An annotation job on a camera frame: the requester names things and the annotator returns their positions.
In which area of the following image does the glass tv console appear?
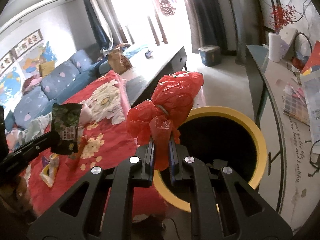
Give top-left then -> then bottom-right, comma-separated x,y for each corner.
246,45 -> 319,233

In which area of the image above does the red plastic bag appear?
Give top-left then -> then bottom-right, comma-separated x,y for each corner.
126,71 -> 204,171

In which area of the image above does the red floral blanket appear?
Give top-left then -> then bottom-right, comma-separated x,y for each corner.
28,70 -> 167,222

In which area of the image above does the world map poster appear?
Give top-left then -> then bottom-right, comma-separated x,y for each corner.
1,42 -> 57,107

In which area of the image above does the dark blue left curtain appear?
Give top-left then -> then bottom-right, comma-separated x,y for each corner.
83,0 -> 112,50

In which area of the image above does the yellow pillow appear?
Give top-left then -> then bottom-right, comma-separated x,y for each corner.
39,61 -> 55,77

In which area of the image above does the green snack wrapper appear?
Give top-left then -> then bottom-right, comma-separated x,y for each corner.
51,103 -> 82,155

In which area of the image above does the blue storage box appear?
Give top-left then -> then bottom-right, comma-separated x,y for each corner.
198,45 -> 222,67

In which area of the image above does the small blue item on table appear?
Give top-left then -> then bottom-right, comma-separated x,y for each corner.
145,49 -> 153,59

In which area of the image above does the yellow white snack bag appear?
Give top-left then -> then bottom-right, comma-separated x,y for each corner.
40,153 -> 60,188

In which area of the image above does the red picture book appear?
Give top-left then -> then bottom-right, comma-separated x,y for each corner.
302,46 -> 319,75

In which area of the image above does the colour swatch card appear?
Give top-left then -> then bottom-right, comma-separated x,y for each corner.
283,83 -> 310,126

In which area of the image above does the white plastic shopping bag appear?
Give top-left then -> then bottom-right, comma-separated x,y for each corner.
79,103 -> 92,129

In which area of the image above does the pink clothes pile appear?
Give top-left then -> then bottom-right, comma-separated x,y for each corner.
22,74 -> 42,95

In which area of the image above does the framed calligraphy picture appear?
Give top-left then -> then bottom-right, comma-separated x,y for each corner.
14,29 -> 43,58

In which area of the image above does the blue sectional sofa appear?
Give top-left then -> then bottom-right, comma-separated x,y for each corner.
5,44 -> 112,132

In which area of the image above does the person left hand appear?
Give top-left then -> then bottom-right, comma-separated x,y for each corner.
1,176 -> 37,224

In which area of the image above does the red snack stick wrapper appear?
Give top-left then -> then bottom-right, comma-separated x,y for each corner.
65,135 -> 87,170

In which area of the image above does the dark right curtain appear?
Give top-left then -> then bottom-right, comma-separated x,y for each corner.
184,0 -> 228,53

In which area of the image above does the yellow rim trash bin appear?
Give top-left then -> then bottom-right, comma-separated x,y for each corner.
154,106 -> 267,211

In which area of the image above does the wooden coffee table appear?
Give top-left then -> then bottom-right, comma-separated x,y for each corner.
121,44 -> 187,107

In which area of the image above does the grey standing air conditioner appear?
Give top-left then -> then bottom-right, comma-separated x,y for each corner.
229,0 -> 261,66

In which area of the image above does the light blue crumpled cloth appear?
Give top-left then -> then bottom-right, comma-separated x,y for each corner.
6,113 -> 52,152

